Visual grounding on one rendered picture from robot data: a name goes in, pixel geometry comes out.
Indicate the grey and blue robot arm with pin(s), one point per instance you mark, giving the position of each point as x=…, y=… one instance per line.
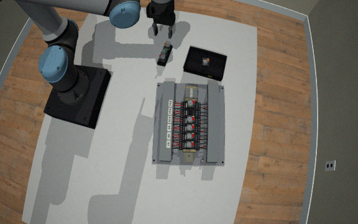
x=56, y=65

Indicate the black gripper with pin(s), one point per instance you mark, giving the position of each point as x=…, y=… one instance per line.
x=162, y=12

